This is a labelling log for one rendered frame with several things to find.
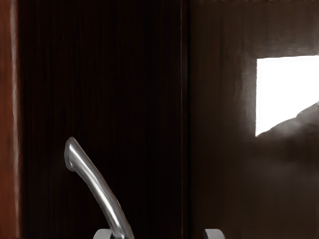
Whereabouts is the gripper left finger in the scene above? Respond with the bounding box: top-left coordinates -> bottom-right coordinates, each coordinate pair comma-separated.
93,229 -> 114,239

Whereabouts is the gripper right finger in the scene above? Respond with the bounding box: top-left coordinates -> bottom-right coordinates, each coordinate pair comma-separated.
203,229 -> 225,239

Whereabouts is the dark brown wooden cabinet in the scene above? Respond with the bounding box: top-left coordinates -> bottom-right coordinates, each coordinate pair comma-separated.
0,0 -> 319,239

